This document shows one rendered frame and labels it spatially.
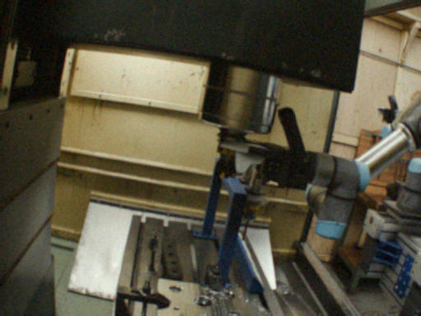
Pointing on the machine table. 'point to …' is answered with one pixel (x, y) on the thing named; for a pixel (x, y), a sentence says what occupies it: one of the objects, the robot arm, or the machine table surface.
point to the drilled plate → (186, 299)
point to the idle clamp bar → (168, 254)
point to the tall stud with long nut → (153, 251)
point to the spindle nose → (238, 98)
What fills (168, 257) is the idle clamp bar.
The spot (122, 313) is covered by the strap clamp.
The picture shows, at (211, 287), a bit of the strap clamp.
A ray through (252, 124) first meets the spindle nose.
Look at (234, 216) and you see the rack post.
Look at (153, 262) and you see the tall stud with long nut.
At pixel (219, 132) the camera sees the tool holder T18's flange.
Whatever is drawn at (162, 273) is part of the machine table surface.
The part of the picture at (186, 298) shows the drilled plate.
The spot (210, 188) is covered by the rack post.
